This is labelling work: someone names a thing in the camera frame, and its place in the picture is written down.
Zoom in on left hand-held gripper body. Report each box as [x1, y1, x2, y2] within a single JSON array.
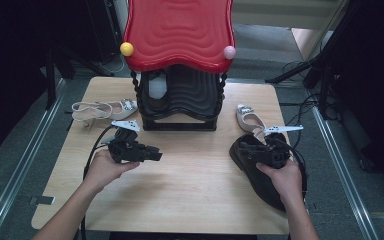
[[108, 119, 148, 165]]

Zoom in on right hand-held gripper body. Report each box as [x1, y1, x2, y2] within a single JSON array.
[[255, 124, 305, 170]]

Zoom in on beige slingback sandal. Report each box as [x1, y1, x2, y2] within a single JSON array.
[[71, 98, 139, 130], [235, 103, 268, 142]]

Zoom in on black leather shoe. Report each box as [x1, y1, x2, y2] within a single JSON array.
[[144, 69, 172, 112], [229, 133, 290, 213]]

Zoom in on red and black shoe rack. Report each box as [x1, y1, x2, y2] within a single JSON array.
[[119, 0, 238, 133]]

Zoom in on person's left hand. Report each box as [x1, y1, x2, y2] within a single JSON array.
[[83, 148, 141, 194]]

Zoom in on person's right hand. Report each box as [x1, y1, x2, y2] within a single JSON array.
[[256, 159, 304, 205]]

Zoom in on black metal stand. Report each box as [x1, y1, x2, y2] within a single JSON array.
[[44, 46, 115, 111], [264, 0, 353, 122]]

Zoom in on dark tape strip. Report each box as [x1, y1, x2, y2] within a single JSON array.
[[29, 195, 56, 206]]

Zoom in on dark curtain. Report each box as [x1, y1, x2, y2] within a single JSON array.
[[0, 0, 91, 163], [326, 0, 384, 191]]

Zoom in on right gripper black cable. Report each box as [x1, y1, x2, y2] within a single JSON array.
[[278, 137, 309, 201]]

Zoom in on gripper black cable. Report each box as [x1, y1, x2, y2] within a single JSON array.
[[80, 124, 115, 240], [278, 137, 309, 201]]

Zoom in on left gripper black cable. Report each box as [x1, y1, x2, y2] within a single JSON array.
[[80, 124, 115, 240]]

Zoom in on black floor cables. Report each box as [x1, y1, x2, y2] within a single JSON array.
[[281, 59, 324, 150]]

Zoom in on metal floor rail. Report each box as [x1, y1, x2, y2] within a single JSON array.
[[0, 78, 68, 240], [309, 106, 381, 240]]

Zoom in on white floor cable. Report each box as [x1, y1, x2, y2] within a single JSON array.
[[98, 58, 126, 75]]

